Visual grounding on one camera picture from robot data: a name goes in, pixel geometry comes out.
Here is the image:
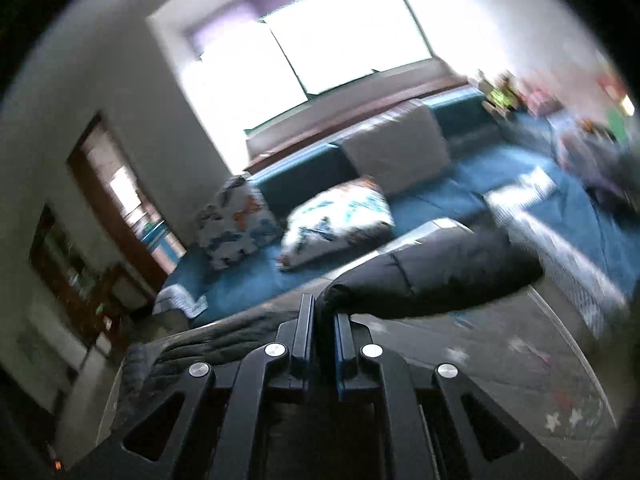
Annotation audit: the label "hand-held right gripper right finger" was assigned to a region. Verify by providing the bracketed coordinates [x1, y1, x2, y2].
[334, 312, 581, 480]

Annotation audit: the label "large window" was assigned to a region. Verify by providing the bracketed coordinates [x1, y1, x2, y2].
[147, 0, 436, 131]

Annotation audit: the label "stuffed toys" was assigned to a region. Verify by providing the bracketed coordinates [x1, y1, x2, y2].
[472, 70, 566, 116]

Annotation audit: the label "small white patterned cloth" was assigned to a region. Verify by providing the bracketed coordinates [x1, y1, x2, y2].
[152, 284, 208, 318]

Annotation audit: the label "printed throw pillow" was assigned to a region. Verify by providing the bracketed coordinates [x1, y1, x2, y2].
[195, 174, 283, 271]
[277, 176, 396, 272]

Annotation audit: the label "dark wooden cabinet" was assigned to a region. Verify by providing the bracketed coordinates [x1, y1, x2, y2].
[27, 205, 126, 351]

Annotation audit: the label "black puffer jacket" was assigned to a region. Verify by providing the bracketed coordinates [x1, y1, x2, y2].
[112, 217, 546, 426]

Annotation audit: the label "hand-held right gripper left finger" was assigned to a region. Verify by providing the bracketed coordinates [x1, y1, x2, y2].
[75, 294, 316, 480]

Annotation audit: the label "grey patterned floor mat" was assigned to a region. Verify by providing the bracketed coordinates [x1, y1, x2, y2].
[350, 280, 621, 461]

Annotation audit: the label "blue sofa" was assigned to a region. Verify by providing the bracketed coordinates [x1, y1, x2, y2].
[155, 82, 631, 331]

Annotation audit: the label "brown wooden doorway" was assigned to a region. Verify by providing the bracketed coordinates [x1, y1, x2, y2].
[67, 112, 188, 281]

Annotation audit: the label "grey back cushion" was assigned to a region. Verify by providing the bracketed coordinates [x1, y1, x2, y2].
[340, 102, 451, 196]

